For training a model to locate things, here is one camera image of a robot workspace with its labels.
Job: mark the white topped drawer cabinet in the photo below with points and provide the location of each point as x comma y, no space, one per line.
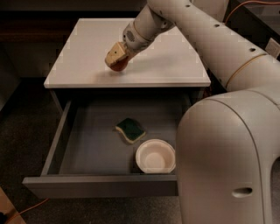
169,65

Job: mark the dark wooden shelf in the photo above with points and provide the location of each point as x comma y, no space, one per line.
47,26

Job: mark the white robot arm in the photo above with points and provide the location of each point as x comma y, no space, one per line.
226,144

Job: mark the green yellow sponge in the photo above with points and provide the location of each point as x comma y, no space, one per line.
130,130

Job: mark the red apple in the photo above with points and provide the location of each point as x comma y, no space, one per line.
120,65

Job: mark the grey top drawer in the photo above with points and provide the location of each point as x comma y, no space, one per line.
89,158

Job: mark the white wall socket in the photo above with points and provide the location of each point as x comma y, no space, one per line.
273,48

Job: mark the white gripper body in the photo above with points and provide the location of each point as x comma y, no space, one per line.
135,38

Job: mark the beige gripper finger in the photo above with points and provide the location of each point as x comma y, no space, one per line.
118,51

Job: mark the white paper bowl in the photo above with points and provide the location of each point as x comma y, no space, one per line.
155,156

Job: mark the wooden board corner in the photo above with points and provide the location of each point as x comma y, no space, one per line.
7,208

